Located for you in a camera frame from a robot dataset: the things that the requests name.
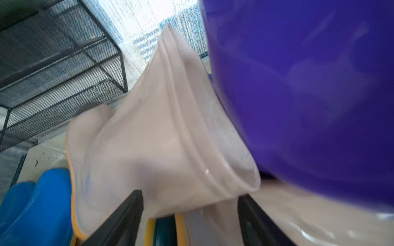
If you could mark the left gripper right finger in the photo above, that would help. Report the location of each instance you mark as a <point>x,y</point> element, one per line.
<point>257,228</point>

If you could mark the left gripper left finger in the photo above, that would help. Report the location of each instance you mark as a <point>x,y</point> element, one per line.
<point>121,227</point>

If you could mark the beige rain boot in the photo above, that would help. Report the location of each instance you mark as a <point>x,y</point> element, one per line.
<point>170,138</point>
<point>306,218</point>

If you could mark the purple rain boot front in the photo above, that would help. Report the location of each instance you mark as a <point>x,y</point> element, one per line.
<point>309,85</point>

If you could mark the black wire mesh shelf rack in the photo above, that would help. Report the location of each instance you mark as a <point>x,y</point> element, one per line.
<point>57,61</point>

